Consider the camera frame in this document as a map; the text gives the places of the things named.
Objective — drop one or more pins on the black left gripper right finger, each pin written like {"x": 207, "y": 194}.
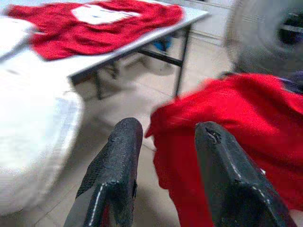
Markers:
{"x": 229, "y": 184}

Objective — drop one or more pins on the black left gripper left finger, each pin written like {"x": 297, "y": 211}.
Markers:
{"x": 113, "y": 170}

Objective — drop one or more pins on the plain red garment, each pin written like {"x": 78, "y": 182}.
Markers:
{"x": 248, "y": 111}

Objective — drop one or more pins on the cream garment with plaid trim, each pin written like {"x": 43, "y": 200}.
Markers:
{"x": 30, "y": 118}

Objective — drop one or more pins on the black metal table legs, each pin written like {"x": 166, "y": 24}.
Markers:
{"x": 180, "y": 73}

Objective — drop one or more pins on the blue round bin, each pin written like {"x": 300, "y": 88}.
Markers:
{"x": 162, "y": 45}

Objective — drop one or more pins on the red shirt white print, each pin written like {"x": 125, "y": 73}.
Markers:
{"x": 71, "y": 40}

